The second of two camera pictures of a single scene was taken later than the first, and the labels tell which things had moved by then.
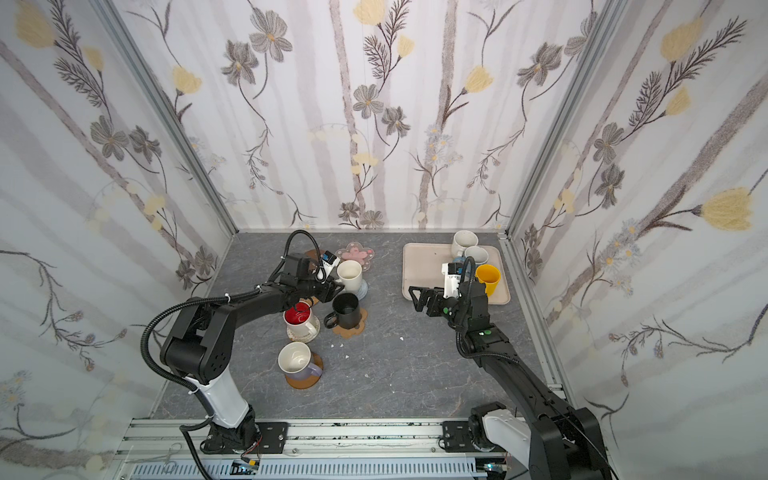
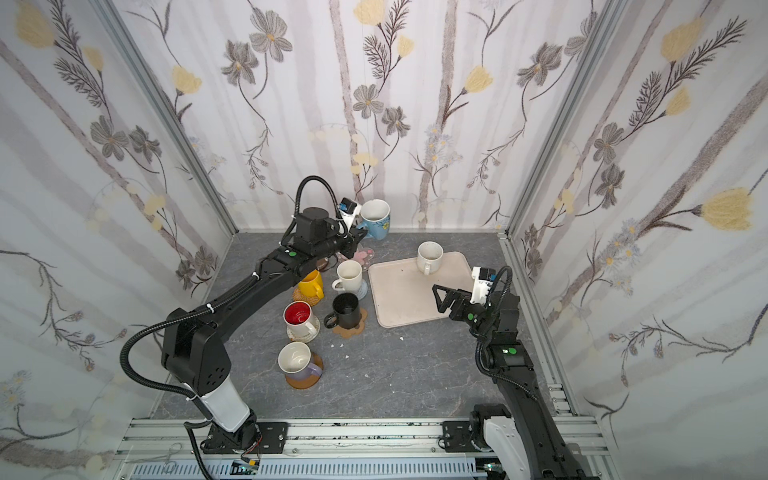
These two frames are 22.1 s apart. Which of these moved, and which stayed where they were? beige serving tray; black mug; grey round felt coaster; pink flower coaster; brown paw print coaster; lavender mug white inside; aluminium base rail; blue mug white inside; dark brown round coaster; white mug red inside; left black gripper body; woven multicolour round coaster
Moved: blue mug white inside; beige serving tray; dark brown round coaster; left black gripper body
Stayed: lavender mug white inside; pink flower coaster; aluminium base rail; black mug; brown paw print coaster; white mug red inside; woven multicolour round coaster; grey round felt coaster
